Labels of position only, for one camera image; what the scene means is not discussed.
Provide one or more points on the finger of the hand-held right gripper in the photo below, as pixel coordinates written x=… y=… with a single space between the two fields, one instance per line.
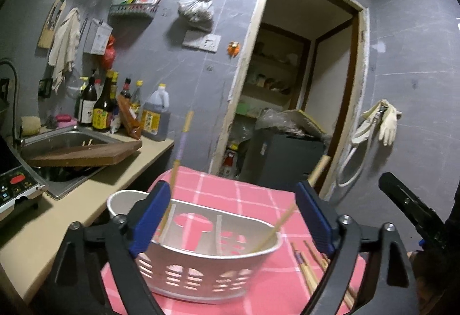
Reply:
x=406 y=198

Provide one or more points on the pink soap dish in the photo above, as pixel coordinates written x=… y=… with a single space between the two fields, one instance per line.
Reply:
x=67 y=120

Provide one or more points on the white wall socket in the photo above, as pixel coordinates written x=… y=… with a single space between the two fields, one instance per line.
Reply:
x=201 y=42

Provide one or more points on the green box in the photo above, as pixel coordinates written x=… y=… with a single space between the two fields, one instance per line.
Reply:
x=243 y=107

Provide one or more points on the dark bottle red cap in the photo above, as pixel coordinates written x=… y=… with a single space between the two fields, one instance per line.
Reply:
x=125 y=90

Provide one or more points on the pink checkered tablecloth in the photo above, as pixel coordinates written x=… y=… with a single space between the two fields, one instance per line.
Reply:
x=251 y=200

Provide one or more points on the white perforated utensil holder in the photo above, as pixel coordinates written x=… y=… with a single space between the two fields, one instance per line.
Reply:
x=201 y=275

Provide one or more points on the brown seasoning packet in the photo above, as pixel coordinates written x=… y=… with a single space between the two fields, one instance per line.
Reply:
x=130 y=119

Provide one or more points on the grey metal wall box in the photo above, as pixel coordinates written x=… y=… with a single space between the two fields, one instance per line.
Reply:
x=96 y=37

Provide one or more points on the black faucet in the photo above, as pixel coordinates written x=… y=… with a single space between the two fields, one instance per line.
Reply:
x=14 y=85

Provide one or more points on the induction cooker panel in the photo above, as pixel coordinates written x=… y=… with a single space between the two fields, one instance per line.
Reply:
x=18 y=189

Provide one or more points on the flat cardboard board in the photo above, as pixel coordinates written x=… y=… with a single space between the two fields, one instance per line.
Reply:
x=309 y=121

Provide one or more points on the red plastic bag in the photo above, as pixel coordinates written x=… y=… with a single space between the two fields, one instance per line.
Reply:
x=109 y=52

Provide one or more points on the purple banded wooden chopstick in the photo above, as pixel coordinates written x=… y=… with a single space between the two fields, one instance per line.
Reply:
x=305 y=272
x=183 y=142

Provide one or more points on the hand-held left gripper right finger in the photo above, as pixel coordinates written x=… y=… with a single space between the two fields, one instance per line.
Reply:
x=316 y=218

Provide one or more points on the orange wall hook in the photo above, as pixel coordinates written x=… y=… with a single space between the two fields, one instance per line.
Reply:
x=233 y=49

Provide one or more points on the hanging wooden board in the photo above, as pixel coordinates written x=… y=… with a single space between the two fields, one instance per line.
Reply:
x=48 y=31

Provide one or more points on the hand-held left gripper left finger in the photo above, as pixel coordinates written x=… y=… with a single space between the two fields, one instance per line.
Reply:
x=151 y=218

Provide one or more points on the hanging grey plastic bag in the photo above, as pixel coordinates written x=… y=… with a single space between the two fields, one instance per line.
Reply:
x=197 y=9

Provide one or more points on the white hanging towel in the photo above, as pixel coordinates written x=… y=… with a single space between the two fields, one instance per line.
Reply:
x=64 y=45

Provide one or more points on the stainless steel sink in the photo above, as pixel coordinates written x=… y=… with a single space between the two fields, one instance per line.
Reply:
x=68 y=137

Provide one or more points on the yellow sponge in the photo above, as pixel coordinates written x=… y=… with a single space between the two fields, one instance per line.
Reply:
x=30 y=125

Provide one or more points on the storage room shelf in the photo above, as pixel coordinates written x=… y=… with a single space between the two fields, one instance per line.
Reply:
x=273 y=60

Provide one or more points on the plain wooden chopstick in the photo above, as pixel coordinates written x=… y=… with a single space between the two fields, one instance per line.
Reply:
x=278 y=225
x=346 y=295
x=316 y=257

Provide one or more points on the wooden door frame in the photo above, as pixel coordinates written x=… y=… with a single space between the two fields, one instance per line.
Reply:
x=248 y=60

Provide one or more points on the black wall outlet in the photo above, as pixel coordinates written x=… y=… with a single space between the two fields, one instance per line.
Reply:
x=44 y=88

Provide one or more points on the wooden cutting board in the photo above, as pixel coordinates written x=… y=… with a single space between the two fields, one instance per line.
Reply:
x=90 y=154

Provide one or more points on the clear bottle yellow cap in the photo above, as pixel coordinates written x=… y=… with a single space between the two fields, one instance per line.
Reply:
x=136 y=97

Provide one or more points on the large oil jug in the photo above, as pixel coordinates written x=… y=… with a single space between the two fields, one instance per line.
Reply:
x=156 y=117

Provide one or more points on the white rubber gloves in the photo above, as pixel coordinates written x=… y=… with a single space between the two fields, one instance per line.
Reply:
x=390 y=121

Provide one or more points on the dark grey cabinet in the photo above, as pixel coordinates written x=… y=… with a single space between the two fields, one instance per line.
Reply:
x=284 y=160

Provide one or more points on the dark bottle white label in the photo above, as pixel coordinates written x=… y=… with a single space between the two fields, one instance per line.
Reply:
x=87 y=106

